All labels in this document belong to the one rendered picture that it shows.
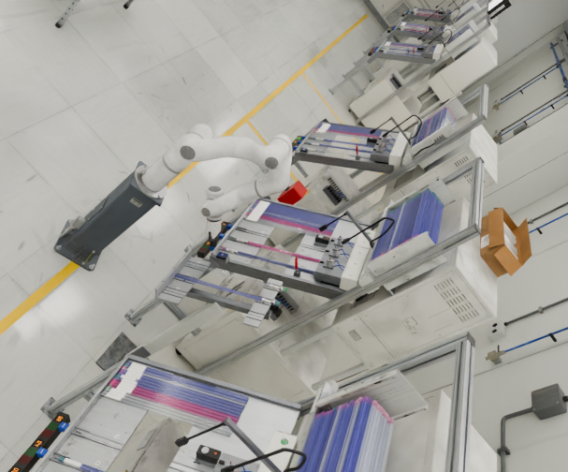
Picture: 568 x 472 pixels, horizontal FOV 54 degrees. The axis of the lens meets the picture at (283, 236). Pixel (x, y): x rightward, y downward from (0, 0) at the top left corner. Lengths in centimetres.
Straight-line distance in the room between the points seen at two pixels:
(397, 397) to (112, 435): 96
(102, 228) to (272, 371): 120
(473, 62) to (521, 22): 417
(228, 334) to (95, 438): 123
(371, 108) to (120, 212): 482
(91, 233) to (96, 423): 129
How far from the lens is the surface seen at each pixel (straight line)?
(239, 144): 255
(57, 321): 311
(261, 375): 323
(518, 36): 1115
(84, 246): 324
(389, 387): 181
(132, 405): 216
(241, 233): 306
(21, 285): 311
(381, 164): 394
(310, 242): 304
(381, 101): 722
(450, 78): 706
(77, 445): 210
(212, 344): 322
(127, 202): 290
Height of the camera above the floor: 256
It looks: 33 degrees down
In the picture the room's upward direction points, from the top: 57 degrees clockwise
